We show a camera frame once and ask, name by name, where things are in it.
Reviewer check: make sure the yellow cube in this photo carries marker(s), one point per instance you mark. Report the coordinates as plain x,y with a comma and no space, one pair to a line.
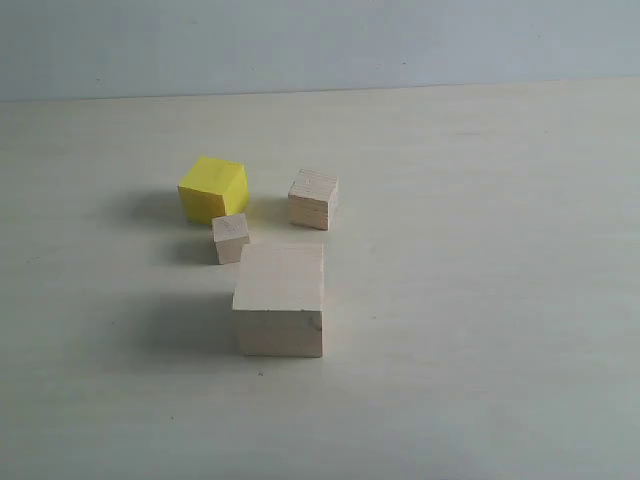
213,188

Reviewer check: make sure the large wooden cube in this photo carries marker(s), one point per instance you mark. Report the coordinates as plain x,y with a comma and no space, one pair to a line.
278,300

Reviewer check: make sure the medium wooden cube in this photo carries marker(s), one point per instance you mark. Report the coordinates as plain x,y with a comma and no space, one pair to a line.
312,199

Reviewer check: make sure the small wooden cube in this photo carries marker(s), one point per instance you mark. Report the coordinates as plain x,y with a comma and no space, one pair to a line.
230,235

